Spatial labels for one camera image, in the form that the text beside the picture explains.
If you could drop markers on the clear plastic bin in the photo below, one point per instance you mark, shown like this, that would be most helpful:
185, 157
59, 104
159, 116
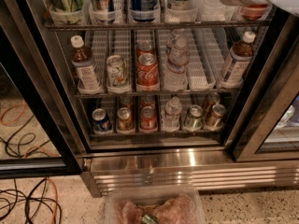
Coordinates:
150, 195

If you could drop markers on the water bottle shelf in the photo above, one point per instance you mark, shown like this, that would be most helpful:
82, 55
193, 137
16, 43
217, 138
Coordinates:
176, 40
172, 113
178, 59

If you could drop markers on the front Coca-Cola can middle shelf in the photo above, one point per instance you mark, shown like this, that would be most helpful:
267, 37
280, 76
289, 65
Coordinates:
147, 70

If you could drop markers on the rear right gold can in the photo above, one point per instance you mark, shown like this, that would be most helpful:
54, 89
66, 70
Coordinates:
212, 98

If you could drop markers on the water bottle bottom shelf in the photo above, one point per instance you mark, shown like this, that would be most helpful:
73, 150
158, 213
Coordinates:
172, 113

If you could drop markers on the green object in bin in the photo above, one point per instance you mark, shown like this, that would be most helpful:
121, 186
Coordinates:
149, 219

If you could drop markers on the front gold can bottom shelf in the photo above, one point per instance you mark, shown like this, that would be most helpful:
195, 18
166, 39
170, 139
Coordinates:
125, 119

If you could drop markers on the front right gold can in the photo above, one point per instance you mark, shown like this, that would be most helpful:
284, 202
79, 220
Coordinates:
215, 116

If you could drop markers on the open glass fridge door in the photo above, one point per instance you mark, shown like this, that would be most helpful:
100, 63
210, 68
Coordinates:
38, 126

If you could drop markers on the front water bottle middle shelf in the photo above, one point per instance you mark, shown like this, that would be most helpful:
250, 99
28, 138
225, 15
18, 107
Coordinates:
178, 59

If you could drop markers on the white green soda can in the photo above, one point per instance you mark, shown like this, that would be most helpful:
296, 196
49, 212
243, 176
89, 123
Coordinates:
117, 71

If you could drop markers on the gold can shelf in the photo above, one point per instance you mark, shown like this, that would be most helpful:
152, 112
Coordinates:
125, 119
127, 101

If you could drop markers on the green silver can bottom shelf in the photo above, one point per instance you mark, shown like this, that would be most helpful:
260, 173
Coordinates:
193, 118

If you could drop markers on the right iced tea bottle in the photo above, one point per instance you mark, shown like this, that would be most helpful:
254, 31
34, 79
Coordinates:
238, 58

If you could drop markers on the left iced tea bottle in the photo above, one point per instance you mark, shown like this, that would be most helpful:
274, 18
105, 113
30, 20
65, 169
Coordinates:
83, 61

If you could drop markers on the pink cloth in bin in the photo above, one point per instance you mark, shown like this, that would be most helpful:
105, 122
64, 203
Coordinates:
179, 210

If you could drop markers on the rear water bottle middle shelf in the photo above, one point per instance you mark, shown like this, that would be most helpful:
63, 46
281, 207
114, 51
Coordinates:
176, 40

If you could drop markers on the rear Coca-Cola can middle shelf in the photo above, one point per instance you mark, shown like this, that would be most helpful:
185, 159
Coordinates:
144, 46

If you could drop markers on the rear gold can bottom shelf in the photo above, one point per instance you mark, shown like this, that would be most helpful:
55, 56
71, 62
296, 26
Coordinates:
127, 101

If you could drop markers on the iced tea bottle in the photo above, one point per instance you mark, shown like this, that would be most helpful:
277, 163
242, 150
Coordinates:
83, 61
238, 58

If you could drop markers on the blue can bottom shelf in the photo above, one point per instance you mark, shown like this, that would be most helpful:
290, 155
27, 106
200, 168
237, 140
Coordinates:
101, 122

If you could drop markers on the stainless steel display fridge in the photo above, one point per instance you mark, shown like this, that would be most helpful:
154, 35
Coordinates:
231, 157

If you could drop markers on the rear red can bottom shelf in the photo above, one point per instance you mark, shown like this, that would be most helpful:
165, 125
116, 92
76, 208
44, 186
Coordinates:
148, 100

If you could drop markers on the front red can bottom shelf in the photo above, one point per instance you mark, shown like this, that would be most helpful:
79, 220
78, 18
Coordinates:
148, 119

